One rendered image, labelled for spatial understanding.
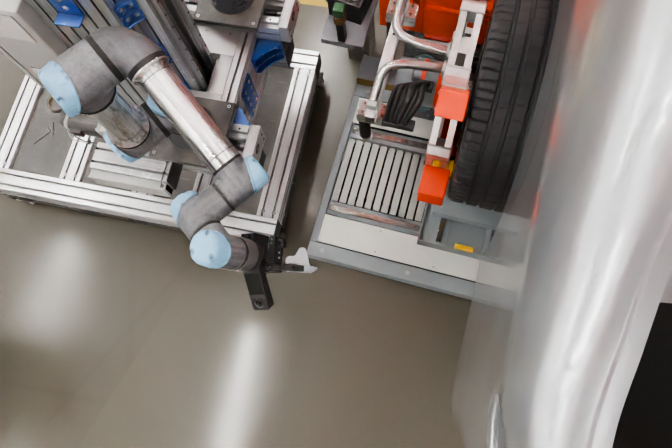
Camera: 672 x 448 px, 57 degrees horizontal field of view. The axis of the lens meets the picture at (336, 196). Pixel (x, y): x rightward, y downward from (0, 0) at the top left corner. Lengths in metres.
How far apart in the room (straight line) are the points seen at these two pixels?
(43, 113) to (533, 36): 2.10
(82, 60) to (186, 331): 1.52
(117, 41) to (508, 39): 0.92
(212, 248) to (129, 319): 1.53
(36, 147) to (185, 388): 1.19
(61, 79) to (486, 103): 0.97
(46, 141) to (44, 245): 0.46
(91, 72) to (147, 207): 1.26
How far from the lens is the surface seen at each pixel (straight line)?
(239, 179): 1.35
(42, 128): 2.96
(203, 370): 2.65
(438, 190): 1.75
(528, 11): 1.70
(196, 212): 1.35
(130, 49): 1.40
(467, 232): 2.50
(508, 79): 1.60
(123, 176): 2.11
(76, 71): 1.41
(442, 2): 2.25
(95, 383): 2.80
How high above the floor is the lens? 2.54
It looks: 71 degrees down
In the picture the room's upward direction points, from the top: 14 degrees counter-clockwise
